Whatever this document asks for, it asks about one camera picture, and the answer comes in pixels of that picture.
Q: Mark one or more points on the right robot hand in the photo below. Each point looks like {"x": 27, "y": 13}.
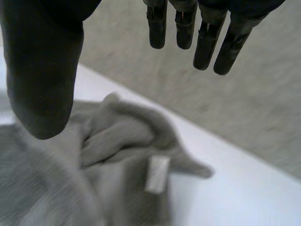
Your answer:
{"x": 42, "y": 70}

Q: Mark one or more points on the grey towel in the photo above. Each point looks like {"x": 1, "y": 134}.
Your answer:
{"x": 98, "y": 164}

